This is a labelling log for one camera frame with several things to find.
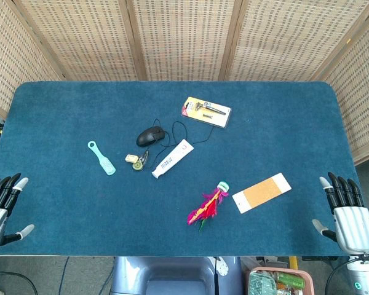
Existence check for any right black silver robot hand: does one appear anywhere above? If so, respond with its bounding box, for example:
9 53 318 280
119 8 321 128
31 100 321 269
312 171 369 254

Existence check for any pink feather shuttlecock toy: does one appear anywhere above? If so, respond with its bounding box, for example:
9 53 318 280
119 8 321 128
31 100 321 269
187 180 230 233

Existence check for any white toothpaste tube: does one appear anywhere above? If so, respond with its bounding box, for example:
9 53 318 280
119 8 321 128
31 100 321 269
151 138 195 179

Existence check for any pink plastic basket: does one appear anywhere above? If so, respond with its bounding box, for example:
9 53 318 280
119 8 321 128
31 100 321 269
248 266 315 295

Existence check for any green bottle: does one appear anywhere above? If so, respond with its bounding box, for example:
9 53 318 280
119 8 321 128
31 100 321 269
276 272 306 289

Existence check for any orange and white card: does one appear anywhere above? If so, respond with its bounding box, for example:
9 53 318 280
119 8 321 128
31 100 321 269
232 172 293 214

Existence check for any green patterned packet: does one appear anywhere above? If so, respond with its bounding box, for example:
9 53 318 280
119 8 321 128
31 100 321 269
250 271 278 295

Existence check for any teal plastic comb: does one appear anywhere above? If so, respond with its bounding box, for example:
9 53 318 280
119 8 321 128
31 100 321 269
87 140 117 176

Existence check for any white perforated plate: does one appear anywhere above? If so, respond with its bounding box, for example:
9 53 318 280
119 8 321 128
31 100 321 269
216 256 230 278

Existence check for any woven bamboo screen panel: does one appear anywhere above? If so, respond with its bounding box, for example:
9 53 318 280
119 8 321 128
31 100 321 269
312 7 369 167
14 0 146 82
223 0 369 82
0 0 63 119
125 0 244 82

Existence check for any blue felt table mat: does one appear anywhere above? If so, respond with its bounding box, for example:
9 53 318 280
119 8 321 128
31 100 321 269
0 81 369 258

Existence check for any black computer mouse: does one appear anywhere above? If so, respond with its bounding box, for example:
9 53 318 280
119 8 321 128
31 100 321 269
136 126 166 148

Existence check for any blue-grey robot torso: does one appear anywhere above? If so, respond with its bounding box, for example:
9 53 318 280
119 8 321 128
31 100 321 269
109 256 244 295

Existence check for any razor in yellow blister pack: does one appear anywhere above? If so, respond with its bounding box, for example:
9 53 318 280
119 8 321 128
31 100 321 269
181 96 232 129

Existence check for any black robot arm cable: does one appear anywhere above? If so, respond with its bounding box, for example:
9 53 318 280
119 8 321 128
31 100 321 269
324 257 362 295

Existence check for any blue floor cable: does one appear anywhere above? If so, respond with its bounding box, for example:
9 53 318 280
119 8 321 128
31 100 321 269
57 256 71 295

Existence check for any green round keychain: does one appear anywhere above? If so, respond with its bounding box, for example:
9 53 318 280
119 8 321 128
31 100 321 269
132 149 150 171

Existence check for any thin black mouse cable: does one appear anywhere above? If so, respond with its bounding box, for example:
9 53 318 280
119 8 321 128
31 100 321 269
141 118 216 170

